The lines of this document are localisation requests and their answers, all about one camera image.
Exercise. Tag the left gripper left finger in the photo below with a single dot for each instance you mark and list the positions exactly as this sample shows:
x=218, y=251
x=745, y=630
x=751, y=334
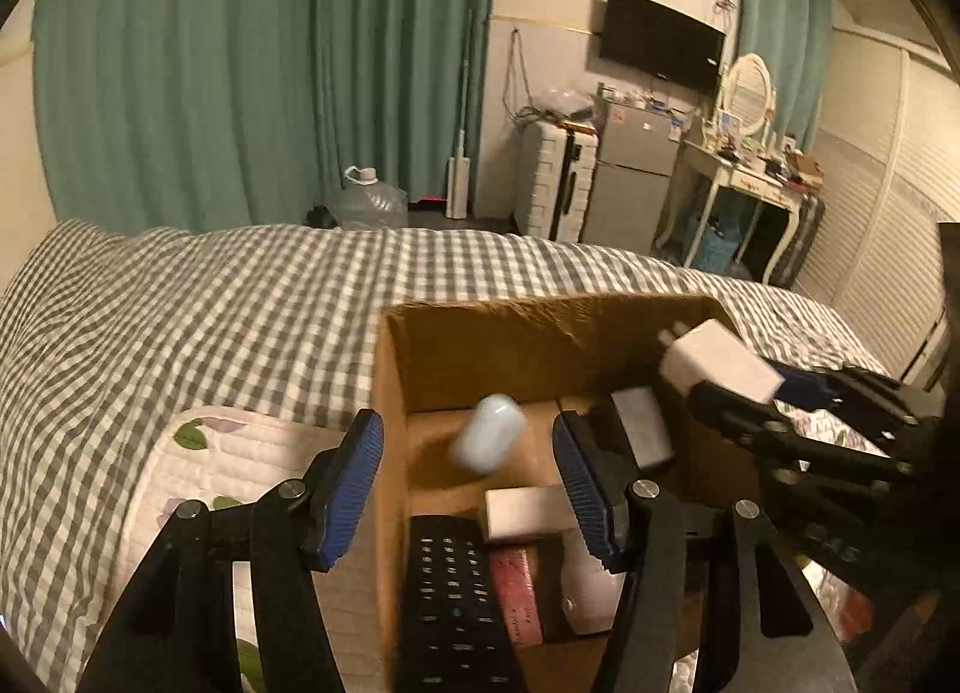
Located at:
x=339, y=481

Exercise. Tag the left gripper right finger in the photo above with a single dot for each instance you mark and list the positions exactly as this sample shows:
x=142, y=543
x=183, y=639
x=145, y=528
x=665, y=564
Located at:
x=595, y=480

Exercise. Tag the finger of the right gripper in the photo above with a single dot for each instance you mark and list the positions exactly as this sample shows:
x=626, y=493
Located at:
x=751, y=425
x=860, y=398

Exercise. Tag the white square charger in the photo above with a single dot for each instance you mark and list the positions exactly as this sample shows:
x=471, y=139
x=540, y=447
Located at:
x=644, y=427

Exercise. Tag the white charger with prongs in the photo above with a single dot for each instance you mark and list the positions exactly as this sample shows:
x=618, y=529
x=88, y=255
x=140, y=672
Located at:
x=710, y=352

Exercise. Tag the light blue earbuds case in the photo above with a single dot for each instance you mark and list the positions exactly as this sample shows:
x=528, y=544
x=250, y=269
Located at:
x=489, y=434

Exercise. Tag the white block in box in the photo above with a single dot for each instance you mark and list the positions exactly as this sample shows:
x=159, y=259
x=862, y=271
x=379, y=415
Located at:
x=526, y=513

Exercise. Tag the white rounded device in box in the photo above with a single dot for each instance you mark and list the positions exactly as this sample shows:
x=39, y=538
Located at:
x=590, y=593

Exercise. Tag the pink small box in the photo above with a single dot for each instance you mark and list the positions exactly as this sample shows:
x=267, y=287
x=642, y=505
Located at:
x=514, y=586

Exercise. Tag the white floral quilt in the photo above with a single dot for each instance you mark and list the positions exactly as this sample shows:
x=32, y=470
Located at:
x=224, y=457

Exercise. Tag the cardboard box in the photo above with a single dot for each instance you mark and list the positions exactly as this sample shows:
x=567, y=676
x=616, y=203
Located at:
x=436, y=361

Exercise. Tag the black remote control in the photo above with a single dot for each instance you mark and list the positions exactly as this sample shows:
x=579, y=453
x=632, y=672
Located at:
x=452, y=635

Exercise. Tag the white dressing table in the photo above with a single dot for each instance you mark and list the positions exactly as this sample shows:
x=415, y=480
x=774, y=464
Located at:
x=805, y=210

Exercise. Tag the grey checkered bedsheet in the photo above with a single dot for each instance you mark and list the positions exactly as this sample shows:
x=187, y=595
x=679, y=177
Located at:
x=105, y=339

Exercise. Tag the clear water jug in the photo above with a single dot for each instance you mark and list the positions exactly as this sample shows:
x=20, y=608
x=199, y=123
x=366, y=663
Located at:
x=367, y=203

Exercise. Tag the oval vanity mirror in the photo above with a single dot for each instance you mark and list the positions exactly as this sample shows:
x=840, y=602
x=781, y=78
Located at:
x=746, y=98

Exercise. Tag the silver mini fridge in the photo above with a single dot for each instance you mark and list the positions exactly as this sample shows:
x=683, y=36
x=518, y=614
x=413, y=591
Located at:
x=635, y=160

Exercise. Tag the white flat mop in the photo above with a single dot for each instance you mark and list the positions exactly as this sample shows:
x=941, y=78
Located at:
x=459, y=163

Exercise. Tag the white suitcase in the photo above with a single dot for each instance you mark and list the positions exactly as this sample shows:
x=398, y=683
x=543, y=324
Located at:
x=554, y=175

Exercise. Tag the teal curtain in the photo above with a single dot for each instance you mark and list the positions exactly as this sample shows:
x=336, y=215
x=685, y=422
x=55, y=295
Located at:
x=210, y=114
x=793, y=37

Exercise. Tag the black wall television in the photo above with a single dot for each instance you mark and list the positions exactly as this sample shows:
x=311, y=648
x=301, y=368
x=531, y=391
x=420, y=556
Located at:
x=662, y=42

